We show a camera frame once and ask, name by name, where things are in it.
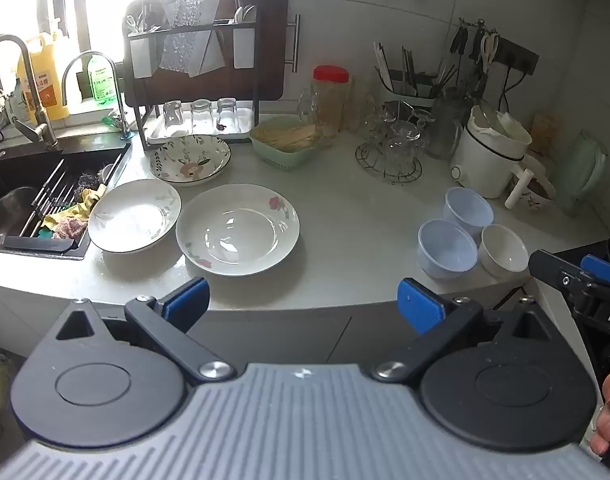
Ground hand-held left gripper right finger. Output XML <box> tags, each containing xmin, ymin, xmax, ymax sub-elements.
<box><xmin>370</xmin><ymin>278</ymin><xmax>553</xmax><ymax>382</ymax></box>

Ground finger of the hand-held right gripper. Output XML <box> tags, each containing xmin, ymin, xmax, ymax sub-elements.
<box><xmin>581</xmin><ymin>254</ymin><xmax>610</xmax><ymax>288</ymax></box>
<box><xmin>529</xmin><ymin>249</ymin><xmax>593</xmax><ymax>295</ymax></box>

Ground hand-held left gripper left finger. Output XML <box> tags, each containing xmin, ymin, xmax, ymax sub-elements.
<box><xmin>52</xmin><ymin>276</ymin><xmax>237</xmax><ymax>382</ymax></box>

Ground white bowl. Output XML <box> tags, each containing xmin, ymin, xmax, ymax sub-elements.
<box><xmin>479</xmin><ymin>224</ymin><xmax>530</xmax><ymax>279</ymax></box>

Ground pale blue bowl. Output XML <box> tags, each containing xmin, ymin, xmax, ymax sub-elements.
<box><xmin>444</xmin><ymin>186</ymin><xmax>494</xmax><ymax>236</ymax></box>
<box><xmin>417</xmin><ymin>219</ymin><xmax>480</xmax><ymax>280</ymax></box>

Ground white plate pink flower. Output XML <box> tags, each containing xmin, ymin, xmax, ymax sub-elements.
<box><xmin>176</xmin><ymin>183</ymin><xmax>301</xmax><ymax>277</ymax></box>

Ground white plate dark rim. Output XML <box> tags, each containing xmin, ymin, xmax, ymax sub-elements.
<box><xmin>87</xmin><ymin>178</ymin><xmax>182</xmax><ymax>254</ymax></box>

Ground floral deep bowl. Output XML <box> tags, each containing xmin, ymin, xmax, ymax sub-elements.
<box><xmin>150</xmin><ymin>134</ymin><xmax>232</xmax><ymax>186</ymax></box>

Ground person's right hand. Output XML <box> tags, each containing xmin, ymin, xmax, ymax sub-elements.
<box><xmin>590</xmin><ymin>370</ymin><xmax>610</xmax><ymax>457</ymax></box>

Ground small floral bowl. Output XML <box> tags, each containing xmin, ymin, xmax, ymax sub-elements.
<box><xmin>522</xmin><ymin>155</ymin><xmax>556</xmax><ymax>211</ymax></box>

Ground green kettle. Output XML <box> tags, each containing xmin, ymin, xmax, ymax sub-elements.
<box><xmin>555</xmin><ymin>130</ymin><xmax>608</xmax><ymax>216</ymax></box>

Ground grey base cabinet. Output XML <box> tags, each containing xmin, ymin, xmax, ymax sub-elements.
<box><xmin>0</xmin><ymin>280</ymin><xmax>550</xmax><ymax>366</ymax></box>

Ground white rice cooker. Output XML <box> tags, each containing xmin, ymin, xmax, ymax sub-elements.
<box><xmin>451</xmin><ymin>105</ymin><xmax>533</xmax><ymax>200</ymax></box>

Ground pink cloth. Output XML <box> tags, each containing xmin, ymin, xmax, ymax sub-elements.
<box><xmin>52</xmin><ymin>217</ymin><xmax>88</xmax><ymax>240</ymax></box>

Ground yellow cloth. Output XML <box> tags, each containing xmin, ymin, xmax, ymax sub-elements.
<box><xmin>40</xmin><ymin>185</ymin><xmax>108</xmax><ymax>233</ymax></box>

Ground steel wool scrubber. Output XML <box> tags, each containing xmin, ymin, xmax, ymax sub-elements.
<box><xmin>75</xmin><ymin>170</ymin><xmax>106</xmax><ymax>193</ymax></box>

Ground cluster of glass cups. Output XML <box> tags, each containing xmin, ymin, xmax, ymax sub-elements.
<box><xmin>357</xmin><ymin>100</ymin><xmax>436</xmax><ymax>181</ymax></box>

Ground green plastic basket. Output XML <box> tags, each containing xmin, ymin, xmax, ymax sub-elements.
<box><xmin>249</xmin><ymin>116</ymin><xmax>322</xmax><ymax>171</ymax></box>

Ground clear drinking glass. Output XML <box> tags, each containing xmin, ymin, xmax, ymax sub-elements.
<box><xmin>216</xmin><ymin>97</ymin><xmax>238</xmax><ymax>133</ymax></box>
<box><xmin>161</xmin><ymin>100</ymin><xmax>186</xmax><ymax>133</ymax></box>
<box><xmin>190</xmin><ymin>99</ymin><xmax>214</xmax><ymax>133</ymax></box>

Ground white drain tray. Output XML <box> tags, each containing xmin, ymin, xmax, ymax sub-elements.
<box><xmin>146</xmin><ymin>107</ymin><xmax>260</xmax><ymax>142</ymax></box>

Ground dried noodles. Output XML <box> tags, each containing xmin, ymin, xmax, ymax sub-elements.
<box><xmin>255</xmin><ymin>122</ymin><xmax>320</xmax><ymax>152</ymax></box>

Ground steel basin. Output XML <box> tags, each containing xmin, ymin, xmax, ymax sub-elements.
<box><xmin>0</xmin><ymin>186</ymin><xmax>40</xmax><ymax>238</ymax></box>

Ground black dish rack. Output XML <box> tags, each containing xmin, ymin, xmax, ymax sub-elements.
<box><xmin>124</xmin><ymin>0</ymin><xmax>260</xmax><ymax>151</ymax></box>

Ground small steel faucet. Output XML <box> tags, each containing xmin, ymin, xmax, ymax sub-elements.
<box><xmin>61</xmin><ymin>51</ymin><xmax>132</xmax><ymax>141</ymax></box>

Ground white chopstick holder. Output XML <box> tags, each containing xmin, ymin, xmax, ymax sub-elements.
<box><xmin>375</xmin><ymin>67</ymin><xmax>436</xmax><ymax>107</ymax></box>

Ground black sink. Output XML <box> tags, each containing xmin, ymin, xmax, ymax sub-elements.
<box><xmin>0</xmin><ymin>132</ymin><xmax>133</xmax><ymax>261</ymax></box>

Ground red lid plastic jar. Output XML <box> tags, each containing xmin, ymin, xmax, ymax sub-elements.
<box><xmin>312</xmin><ymin>65</ymin><xmax>352</xmax><ymax>136</ymax></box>

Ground hanging scissors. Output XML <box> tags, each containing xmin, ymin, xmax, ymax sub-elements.
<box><xmin>480</xmin><ymin>32</ymin><xmax>500</xmax><ymax>73</ymax></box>

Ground textured glass pitcher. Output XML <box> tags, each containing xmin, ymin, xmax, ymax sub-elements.
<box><xmin>297</xmin><ymin>82</ymin><xmax>336</xmax><ymax>133</ymax></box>

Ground green detergent bottle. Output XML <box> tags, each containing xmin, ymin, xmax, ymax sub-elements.
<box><xmin>87</xmin><ymin>52</ymin><xmax>118</xmax><ymax>101</ymax></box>

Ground bundle of chopsticks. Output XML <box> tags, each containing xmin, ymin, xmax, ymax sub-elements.
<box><xmin>374</xmin><ymin>42</ymin><xmax>460</xmax><ymax>98</ymax></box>

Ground white utensil caddy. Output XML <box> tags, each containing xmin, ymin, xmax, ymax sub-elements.
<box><xmin>127</xmin><ymin>32</ymin><xmax>153</xmax><ymax>80</ymax></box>
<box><xmin>233</xmin><ymin>22</ymin><xmax>257</xmax><ymax>70</ymax></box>

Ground yellow oil bottle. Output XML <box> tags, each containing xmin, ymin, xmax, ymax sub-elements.
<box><xmin>17</xmin><ymin>30</ymin><xmax>73</xmax><ymax>121</ymax></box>

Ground large steel faucet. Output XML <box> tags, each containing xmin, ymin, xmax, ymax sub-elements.
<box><xmin>0</xmin><ymin>34</ymin><xmax>60</xmax><ymax>150</ymax></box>

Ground brown cutting board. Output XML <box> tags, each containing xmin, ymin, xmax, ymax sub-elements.
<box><xmin>124</xmin><ymin>0</ymin><xmax>290</xmax><ymax>108</ymax></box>

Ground white patterned cloth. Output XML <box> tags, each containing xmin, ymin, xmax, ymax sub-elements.
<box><xmin>157</xmin><ymin>0</ymin><xmax>226</xmax><ymax>78</ymax></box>

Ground white plastic handle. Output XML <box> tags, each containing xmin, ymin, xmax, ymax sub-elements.
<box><xmin>505</xmin><ymin>170</ymin><xmax>536</xmax><ymax>210</ymax></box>

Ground wire cup rack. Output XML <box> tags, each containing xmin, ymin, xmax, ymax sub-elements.
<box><xmin>355</xmin><ymin>101</ymin><xmax>428</xmax><ymax>183</ymax></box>

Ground black hook rail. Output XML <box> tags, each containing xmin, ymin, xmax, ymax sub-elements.
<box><xmin>457</xmin><ymin>17</ymin><xmax>540</xmax><ymax>72</ymax></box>

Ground steel bar handle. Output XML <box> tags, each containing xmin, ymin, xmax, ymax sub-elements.
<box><xmin>285</xmin><ymin>14</ymin><xmax>302</xmax><ymax>73</ymax></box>

